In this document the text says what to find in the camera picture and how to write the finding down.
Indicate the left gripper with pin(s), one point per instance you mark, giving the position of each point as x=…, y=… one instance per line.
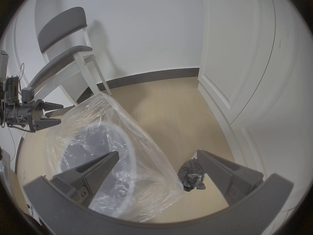
x=19, y=115

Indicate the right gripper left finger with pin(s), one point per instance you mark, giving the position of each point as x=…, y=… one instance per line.
x=93, y=175

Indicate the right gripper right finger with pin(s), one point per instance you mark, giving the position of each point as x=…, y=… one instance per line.
x=225, y=177

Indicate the black plastic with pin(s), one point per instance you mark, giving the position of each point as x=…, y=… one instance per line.
x=189, y=175

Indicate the clear plastic bag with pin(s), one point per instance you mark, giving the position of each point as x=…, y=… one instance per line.
x=151, y=160

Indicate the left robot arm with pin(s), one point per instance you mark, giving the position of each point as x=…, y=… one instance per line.
x=12, y=87

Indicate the white trash bin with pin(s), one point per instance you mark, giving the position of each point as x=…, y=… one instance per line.
x=78, y=153

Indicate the grey white chair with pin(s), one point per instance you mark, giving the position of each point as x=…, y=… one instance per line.
x=61, y=23

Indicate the white wardrobe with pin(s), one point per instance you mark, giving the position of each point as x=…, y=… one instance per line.
x=244, y=57

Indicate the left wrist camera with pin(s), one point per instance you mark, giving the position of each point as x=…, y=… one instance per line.
x=27, y=93

